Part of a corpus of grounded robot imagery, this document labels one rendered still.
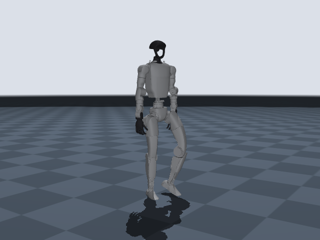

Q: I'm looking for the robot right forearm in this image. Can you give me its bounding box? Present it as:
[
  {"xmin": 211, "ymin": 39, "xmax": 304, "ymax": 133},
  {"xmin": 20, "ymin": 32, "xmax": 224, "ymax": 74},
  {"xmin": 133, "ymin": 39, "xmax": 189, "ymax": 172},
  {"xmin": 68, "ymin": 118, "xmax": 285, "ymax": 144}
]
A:
[{"xmin": 135, "ymin": 88, "xmax": 144, "ymax": 118}]

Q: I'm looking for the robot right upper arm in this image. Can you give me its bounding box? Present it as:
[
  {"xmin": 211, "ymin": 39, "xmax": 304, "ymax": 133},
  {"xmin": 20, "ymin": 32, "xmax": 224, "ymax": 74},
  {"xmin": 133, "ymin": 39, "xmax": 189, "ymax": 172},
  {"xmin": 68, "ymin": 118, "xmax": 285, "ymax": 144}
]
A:
[{"xmin": 136, "ymin": 64, "xmax": 150, "ymax": 97}]

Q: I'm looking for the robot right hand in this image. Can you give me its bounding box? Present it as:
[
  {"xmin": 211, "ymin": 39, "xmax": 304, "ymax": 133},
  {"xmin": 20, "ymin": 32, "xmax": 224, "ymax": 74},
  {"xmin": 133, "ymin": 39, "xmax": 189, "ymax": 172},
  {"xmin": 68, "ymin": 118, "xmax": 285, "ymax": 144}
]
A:
[{"xmin": 135, "ymin": 112, "xmax": 148, "ymax": 135}]

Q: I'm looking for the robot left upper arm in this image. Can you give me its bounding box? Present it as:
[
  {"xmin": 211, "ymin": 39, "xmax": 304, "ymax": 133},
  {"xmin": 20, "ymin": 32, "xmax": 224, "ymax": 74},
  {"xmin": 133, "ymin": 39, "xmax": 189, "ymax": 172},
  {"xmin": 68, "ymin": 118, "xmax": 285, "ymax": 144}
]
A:
[{"xmin": 169, "ymin": 65, "xmax": 179, "ymax": 95}]

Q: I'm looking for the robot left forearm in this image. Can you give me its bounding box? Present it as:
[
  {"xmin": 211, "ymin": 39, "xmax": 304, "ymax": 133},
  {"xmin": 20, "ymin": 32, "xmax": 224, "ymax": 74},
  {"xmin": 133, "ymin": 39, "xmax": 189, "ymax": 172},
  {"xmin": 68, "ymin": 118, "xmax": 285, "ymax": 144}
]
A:
[{"xmin": 169, "ymin": 93, "xmax": 178, "ymax": 111}]

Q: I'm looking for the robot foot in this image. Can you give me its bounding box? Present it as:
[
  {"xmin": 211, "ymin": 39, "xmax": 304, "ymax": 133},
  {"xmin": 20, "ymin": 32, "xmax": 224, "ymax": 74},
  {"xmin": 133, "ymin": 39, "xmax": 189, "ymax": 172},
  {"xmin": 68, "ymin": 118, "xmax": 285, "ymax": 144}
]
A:
[
  {"xmin": 161, "ymin": 180, "xmax": 181, "ymax": 196},
  {"xmin": 146, "ymin": 189, "xmax": 159, "ymax": 200}
]

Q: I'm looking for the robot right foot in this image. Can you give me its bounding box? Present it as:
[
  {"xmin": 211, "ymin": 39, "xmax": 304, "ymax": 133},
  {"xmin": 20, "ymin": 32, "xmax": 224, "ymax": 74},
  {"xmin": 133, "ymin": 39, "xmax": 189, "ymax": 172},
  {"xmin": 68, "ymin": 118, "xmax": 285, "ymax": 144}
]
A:
[{"xmin": 146, "ymin": 189, "xmax": 159, "ymax": 200}]

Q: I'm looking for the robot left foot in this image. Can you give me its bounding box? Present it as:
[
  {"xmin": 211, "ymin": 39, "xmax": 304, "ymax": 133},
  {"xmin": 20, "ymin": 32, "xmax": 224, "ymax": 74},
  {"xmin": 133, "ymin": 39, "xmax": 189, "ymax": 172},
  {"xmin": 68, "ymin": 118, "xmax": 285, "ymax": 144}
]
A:
[{"xmin": 161, "ymin": 180, "xmax": 181, "ymax": 196}]

